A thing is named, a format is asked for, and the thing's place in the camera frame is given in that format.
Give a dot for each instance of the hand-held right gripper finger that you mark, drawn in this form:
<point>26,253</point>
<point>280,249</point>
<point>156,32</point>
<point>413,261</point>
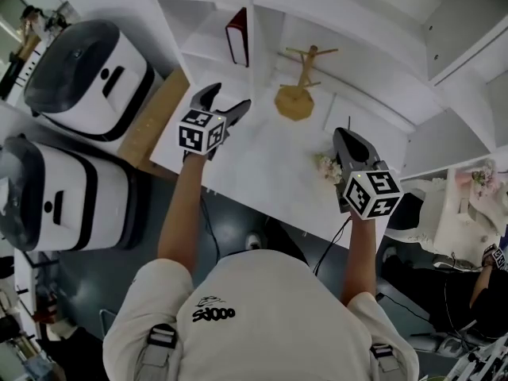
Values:
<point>342,145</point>
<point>363,147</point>

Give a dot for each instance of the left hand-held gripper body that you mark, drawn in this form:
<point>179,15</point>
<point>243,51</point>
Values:
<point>201,131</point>

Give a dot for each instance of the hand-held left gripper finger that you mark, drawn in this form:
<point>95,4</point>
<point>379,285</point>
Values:
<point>207,95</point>
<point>239,111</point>

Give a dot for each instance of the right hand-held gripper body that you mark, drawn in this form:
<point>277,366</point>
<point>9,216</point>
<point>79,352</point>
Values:
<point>371,195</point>

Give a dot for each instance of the red book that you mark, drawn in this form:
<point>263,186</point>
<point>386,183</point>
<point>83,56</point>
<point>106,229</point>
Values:
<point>237,38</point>

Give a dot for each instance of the white shelf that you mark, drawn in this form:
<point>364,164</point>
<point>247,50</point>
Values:
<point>357,18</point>

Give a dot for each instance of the person's right forearm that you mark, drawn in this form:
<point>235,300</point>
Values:
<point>363,260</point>

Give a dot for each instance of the person's left forearm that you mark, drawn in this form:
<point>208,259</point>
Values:
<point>180,212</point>

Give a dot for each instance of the pink flower bunch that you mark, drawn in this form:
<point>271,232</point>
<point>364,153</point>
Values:
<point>328,168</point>

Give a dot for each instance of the black bag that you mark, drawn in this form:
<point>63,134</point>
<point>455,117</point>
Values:
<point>406,212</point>

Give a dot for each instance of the brown cardboard board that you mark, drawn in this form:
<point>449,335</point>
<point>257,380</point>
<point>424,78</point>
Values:
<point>152,125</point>

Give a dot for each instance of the wooden mug tree stand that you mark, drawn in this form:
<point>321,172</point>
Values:
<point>295,101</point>

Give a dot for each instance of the person's black trouser leg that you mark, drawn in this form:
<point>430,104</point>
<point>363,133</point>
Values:
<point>283,238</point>

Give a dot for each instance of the pale flower bouquet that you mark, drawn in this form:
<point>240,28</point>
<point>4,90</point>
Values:
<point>484,177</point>

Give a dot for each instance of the person's white shoe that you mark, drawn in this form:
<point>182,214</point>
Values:
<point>252,240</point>

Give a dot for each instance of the white and black appliance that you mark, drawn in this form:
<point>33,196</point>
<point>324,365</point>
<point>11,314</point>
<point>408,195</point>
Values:
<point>87,78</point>
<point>59,197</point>

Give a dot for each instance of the person's white shirt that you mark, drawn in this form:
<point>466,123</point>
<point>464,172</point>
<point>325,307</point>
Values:
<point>258,324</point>

